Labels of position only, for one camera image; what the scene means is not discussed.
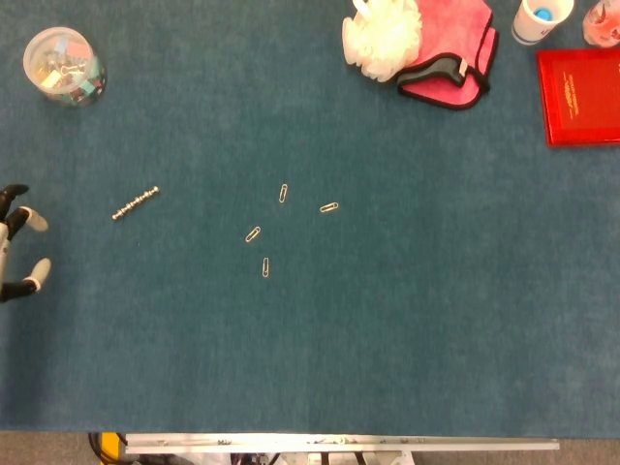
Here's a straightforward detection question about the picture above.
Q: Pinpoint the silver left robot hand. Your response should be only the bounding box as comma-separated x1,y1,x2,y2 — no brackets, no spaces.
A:
0,183,52,304

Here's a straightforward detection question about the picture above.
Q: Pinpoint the silver magnetic bead stick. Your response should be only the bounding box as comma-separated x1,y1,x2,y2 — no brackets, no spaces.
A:
111,185,161,222

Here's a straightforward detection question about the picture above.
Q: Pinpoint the clear jar of binder clips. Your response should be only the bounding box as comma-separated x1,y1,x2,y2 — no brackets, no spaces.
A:
22,26,109,109

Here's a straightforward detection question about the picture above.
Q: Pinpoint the teal felt table cover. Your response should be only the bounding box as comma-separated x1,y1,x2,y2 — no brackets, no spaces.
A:
0,0,620,434

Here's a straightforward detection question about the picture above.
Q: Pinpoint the white mesh bath loofah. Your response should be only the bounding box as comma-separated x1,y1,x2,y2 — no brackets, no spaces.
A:
342,0,424,83

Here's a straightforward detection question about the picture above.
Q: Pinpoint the pink cloth with black trim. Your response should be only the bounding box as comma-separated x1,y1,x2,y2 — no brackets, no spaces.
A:
396,0,500,111

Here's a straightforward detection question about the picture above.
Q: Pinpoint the white paper cup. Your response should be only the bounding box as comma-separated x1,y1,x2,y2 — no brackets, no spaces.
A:
511,0,575,47

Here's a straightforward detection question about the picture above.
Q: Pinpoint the red certificate book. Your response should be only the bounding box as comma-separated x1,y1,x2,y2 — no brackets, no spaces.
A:
535,46,620,149

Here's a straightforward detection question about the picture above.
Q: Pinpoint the pink patterned plastic bottle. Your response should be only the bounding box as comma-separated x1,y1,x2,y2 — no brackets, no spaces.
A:
582,0,620,48

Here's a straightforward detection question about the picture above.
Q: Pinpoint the aluminium table edge rail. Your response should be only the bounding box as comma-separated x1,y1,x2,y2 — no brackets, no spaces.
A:
124,433,561,455

